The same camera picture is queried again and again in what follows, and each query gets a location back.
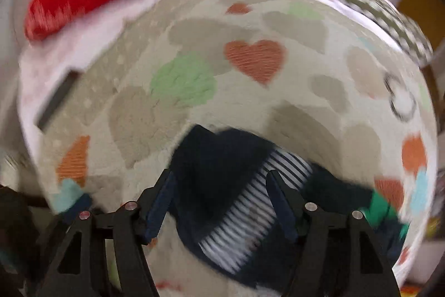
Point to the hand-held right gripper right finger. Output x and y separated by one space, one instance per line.
280 203

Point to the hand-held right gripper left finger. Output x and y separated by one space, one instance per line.
159 210

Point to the dark navy striped pants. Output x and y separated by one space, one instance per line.
243 199

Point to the heart print blanket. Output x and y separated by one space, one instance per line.
243 74

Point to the grey rectangular remote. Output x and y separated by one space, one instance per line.
57 98

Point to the green white checkered cloth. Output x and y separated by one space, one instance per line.
379 18

